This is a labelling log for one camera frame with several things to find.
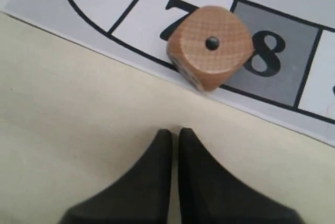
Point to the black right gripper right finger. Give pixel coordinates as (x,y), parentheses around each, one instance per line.
(210,194)

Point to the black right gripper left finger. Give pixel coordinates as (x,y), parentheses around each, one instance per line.
(146,193)

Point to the wooden die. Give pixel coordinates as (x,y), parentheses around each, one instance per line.
(209,46)

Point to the paper number game board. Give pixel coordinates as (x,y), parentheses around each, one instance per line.
(271,58)

